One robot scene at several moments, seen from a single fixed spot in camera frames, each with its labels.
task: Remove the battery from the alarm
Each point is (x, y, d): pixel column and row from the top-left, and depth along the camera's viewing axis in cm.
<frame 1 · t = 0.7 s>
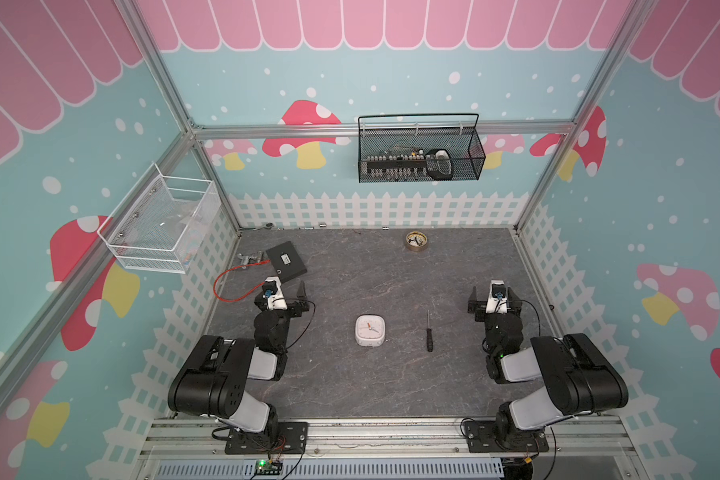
left hand: (290, 286, 89), fingers open
right hand: (493, 287, 89), fingers open
white alarm clock: (370, 330, 91), point 4 cm above the table
tape roll: (416, 241, 118), on the table
black box device: (287, 261, 111), point 2 cm above the table
metal clip bracket: (246, 259, 111), point 2 cm above the table

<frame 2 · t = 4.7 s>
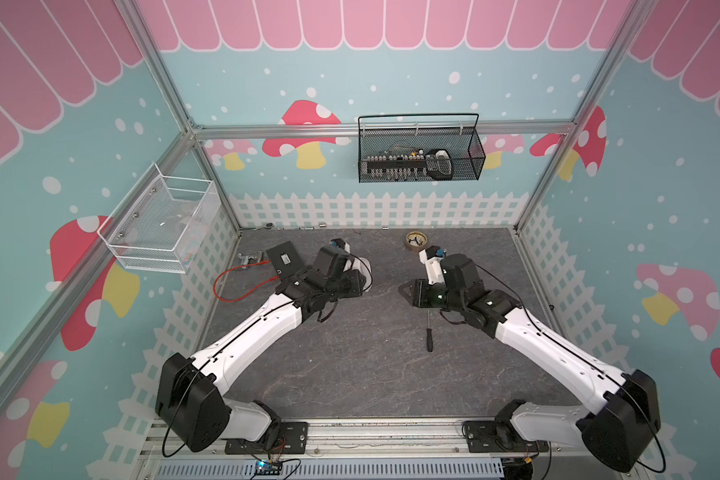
left hand: (360, 284, 80), fingers open
right hand: (404, 287, 77), fingers open
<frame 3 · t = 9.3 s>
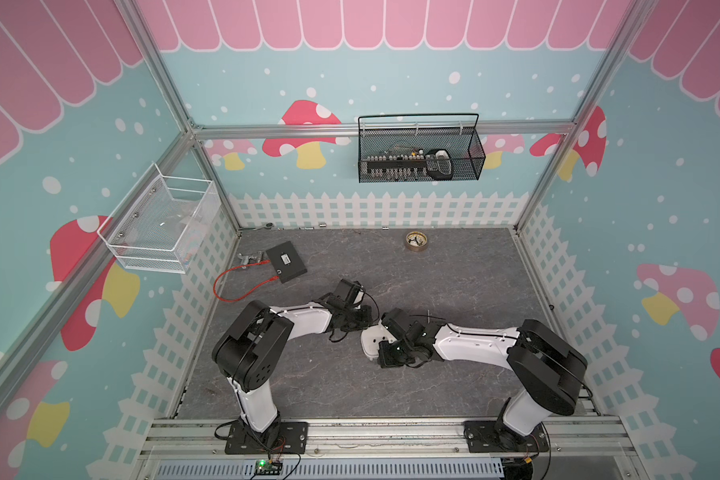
left hand: (373, 325, 93), fingers closed
right hand: (377, 360, 85), fingers closed
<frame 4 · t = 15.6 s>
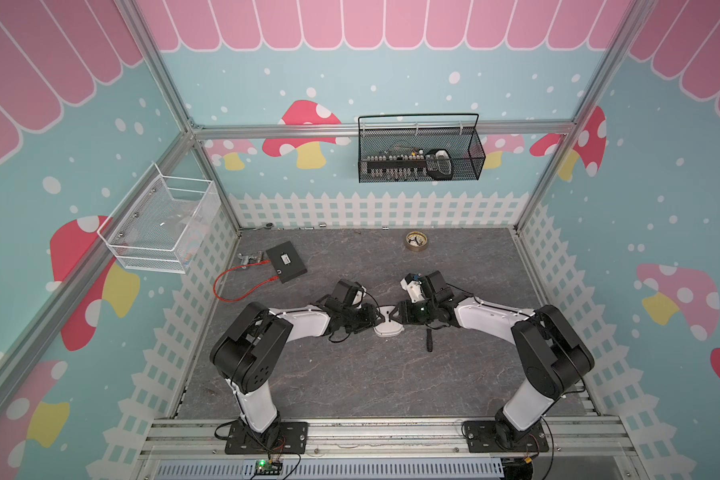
left hand: (380, 325, 91), fingers open
right hand: (393, 315, 91), fingers open
white alarm clock: (388, 328, 91), point 4 cm above the table
the other named things where they were.

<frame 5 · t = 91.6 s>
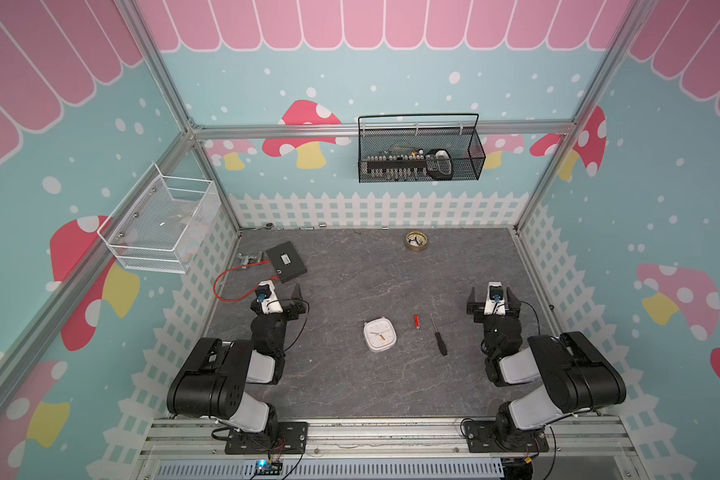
left hand: (286, 289, 89), fingers open
right hand: (492, 288, 88), fingers open
white alarm clock: (380, 334, 91), point 3 cm above the table
red battery: (417, 321, 96), on the table
the other named things where they were.

